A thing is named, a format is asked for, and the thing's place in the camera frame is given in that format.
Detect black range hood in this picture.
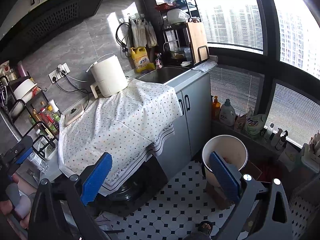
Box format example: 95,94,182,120
1,0,103,62

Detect cream induction cooker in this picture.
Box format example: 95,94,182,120
65,103,84,126

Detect yellow-capped green label bottle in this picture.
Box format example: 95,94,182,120
47,105,60,131

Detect wall power socket strip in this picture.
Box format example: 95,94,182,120
48,63,70,84

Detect black wire shelf rack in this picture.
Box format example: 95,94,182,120
1,75,59,160

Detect cream air fryer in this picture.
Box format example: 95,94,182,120
87,54,128,99

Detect left hand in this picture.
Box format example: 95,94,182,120
1,173,36,233

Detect white paper trash bucket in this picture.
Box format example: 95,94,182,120
202,135,248,187

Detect white laundry detergent bottle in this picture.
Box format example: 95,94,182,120
219,99,236,126

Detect black dish rack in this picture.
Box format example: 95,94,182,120
155,0,209,67

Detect orange spray bottle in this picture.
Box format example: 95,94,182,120
212,96,221,120

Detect wooden cutting board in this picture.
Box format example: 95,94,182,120
187,22,209,64

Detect floral white tablecloth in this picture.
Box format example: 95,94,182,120
58,78,182,196

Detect yellow detergent jug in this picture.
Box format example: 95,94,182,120
131,47,156,73

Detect clear plastic water bottle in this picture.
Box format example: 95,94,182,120
28,151,49,173

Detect black power cable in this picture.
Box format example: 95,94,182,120
52,74,91,113

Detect grey cabinet door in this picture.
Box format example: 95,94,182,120
157,74,211,180

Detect hanging white plastic bags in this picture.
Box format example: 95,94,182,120
130,18,158,48

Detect green white refill pouch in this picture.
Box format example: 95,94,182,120
244,108,267,139

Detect white power cable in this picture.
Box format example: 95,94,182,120
64,54,113,83

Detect red-handled cooking oil bottle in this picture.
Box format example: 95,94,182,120
40,107,55,132

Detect steel kitchen sink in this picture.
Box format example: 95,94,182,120
136,66,189,83

